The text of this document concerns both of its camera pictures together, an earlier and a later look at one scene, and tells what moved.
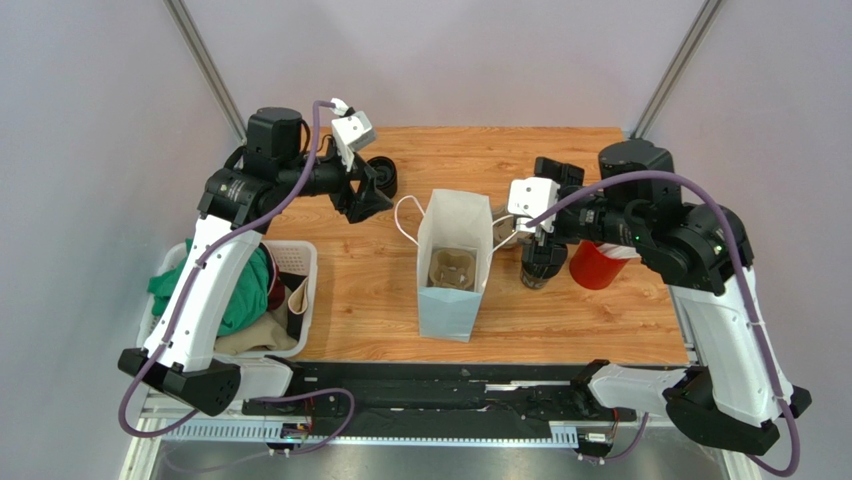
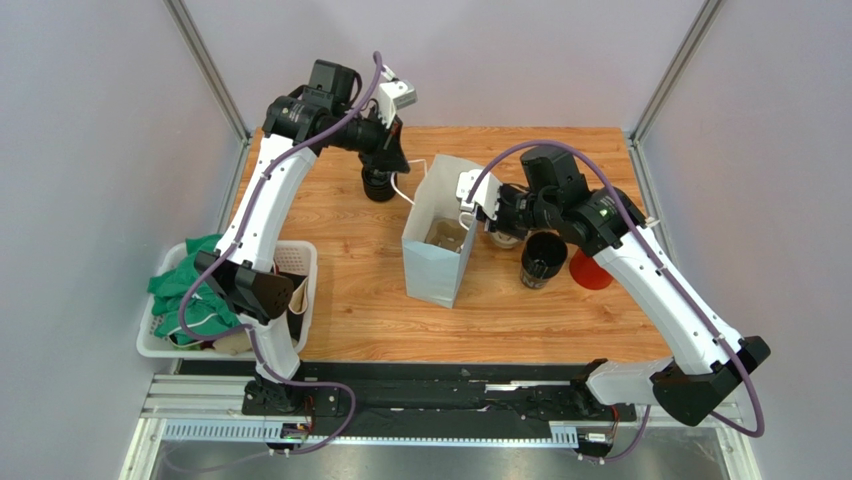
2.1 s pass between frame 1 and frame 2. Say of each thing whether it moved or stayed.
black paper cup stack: stayed
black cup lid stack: stayed
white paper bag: moved
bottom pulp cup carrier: stayed
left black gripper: moved
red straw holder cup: stayed
